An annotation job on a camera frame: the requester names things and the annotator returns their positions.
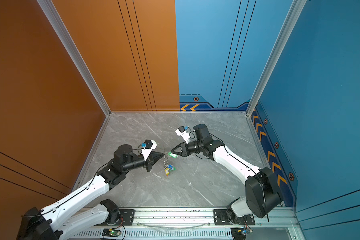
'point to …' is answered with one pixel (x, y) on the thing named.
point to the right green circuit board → (242, 231)
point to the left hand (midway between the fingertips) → (163, 153)
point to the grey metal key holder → (166, 163)
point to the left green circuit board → (111, 233)
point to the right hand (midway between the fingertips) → (172, 152)
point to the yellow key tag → (167, 171)
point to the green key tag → (172, 154)
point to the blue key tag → (170, 166)
